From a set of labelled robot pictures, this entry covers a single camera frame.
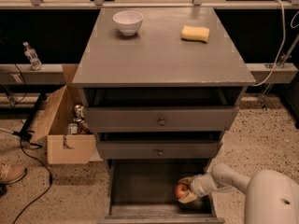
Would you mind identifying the grey bottom drawer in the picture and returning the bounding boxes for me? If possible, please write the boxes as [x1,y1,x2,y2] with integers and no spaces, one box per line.
[99,159,224,224]

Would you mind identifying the clear plastic water bottle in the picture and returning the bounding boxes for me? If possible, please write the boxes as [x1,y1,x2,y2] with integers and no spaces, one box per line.
[23,42,42,71]

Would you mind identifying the grey drawer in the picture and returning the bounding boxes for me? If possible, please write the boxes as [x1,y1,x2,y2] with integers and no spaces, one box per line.
[99,159,224,224]
[97,132,222,159]
[83,106,238,133]

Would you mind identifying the red apple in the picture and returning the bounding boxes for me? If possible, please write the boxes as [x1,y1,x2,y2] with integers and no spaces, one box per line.
[175,183,189,199]

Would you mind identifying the items inside cardboard box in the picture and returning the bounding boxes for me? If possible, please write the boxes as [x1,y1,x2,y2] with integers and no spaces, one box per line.
[67,105,91,135]

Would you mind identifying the tan sneaker shoe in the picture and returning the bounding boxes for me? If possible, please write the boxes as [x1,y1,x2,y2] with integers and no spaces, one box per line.
[0,163,26,185]

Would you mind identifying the white hanging cable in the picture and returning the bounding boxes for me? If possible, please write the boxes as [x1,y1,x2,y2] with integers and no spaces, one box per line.
[251,0,287,88]

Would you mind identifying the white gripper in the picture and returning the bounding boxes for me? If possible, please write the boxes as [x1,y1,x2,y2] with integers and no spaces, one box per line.
[178,174,215,203]

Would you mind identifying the yellow sponge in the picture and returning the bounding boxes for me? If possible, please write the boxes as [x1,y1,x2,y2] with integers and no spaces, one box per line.
[181,25,209,43]

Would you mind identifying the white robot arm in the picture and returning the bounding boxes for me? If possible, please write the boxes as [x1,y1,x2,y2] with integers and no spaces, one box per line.
[175,163,299,224]

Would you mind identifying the black floor cable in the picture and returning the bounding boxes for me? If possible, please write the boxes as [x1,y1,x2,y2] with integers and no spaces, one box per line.
[11,63,53,224]

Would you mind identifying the grey middle drawer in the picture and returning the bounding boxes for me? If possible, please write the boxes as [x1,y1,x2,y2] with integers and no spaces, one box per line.
[97,132,222,159]

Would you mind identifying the grey drawer cabinet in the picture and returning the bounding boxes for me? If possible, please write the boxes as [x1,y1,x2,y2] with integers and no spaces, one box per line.
[72,7,256,224]

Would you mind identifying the white ceramic bowl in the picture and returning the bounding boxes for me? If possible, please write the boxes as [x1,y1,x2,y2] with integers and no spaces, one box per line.
[112,10,143,35]

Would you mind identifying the cardboard box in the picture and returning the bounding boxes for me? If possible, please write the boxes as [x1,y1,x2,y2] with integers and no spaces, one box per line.
[31,64,101,164]

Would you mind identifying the grey top drawer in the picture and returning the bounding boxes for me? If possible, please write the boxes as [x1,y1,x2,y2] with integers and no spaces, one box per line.
[83,106,238,133]

